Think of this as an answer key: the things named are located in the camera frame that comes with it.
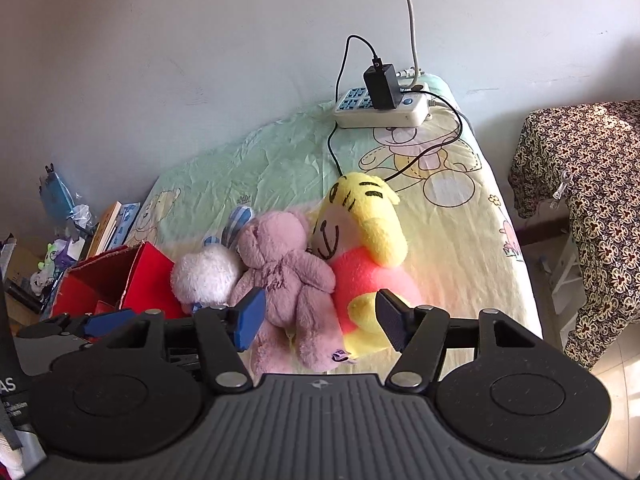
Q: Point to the clear clothes clip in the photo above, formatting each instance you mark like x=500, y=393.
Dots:
x=562, y=187

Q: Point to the black charger adapter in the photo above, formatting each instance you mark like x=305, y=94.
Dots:
x=380, y=87

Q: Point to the yellow book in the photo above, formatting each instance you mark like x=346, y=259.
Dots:
x=105, y=230

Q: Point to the white power strip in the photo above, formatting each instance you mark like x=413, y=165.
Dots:
x=380, y=117

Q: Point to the yellow tiger plush toy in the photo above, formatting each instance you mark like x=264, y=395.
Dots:
x=360, y=200

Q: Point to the white bunny plush blue bow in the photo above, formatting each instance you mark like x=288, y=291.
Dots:
x=205, y=275

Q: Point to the red cardboard box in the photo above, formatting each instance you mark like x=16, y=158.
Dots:
x=150, y=280

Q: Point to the cartoon print bed sheet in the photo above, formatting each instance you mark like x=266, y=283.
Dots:
x=280, y=160

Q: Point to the blue bag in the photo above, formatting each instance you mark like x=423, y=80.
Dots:
x=57, y=195

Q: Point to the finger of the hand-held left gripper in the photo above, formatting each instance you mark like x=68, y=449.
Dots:
x=107, y=324

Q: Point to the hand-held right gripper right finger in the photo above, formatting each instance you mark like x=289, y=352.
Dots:
x=392, y=322

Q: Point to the blue printed booklet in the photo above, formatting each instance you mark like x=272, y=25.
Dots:
x=127, y=220

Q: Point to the clear plastic bag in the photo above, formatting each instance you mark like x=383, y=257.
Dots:
x=82, y=216

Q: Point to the white rack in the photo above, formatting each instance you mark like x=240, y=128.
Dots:
x=565, y=270

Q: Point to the brown floral patterned cloth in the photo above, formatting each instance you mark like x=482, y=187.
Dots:
x=600, y=185

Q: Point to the purple tissue pack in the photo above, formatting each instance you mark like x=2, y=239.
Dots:
x=69, y=251

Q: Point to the pink bear plush toy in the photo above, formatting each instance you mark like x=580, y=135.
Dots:
x=280, y=260

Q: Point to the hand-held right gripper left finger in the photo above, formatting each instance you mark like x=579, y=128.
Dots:
x=247, y=317

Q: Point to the green frog toy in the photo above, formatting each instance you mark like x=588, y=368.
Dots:
x=50, y=256

